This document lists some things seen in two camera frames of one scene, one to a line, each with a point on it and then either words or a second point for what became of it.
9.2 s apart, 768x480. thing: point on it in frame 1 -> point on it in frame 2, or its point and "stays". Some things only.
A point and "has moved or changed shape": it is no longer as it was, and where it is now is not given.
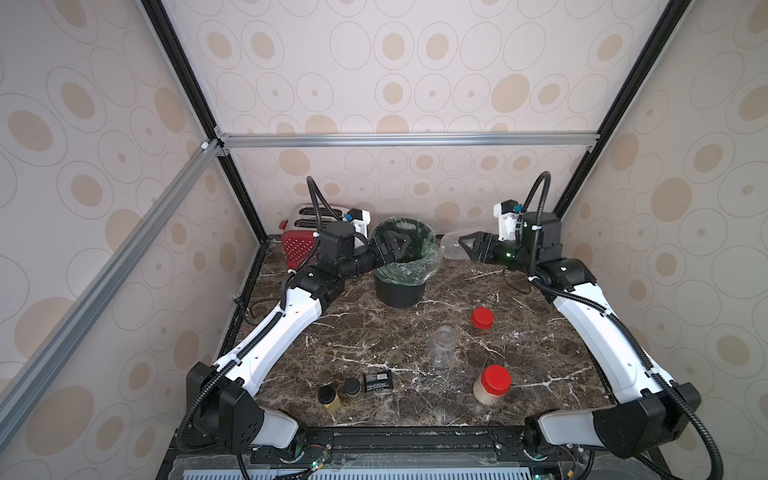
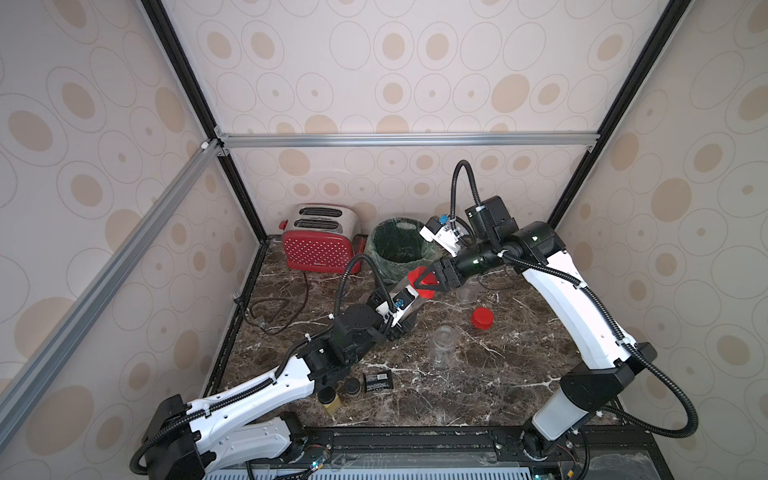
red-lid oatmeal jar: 493,384 -> 429,279
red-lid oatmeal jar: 451,248 has moved or changed shape
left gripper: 391,250 -> 401,329
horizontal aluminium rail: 362,140 stays
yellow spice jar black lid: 327,396 stays
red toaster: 299,230 stays
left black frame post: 184,70 stays
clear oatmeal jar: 443,338 stays
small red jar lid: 482,318 stays
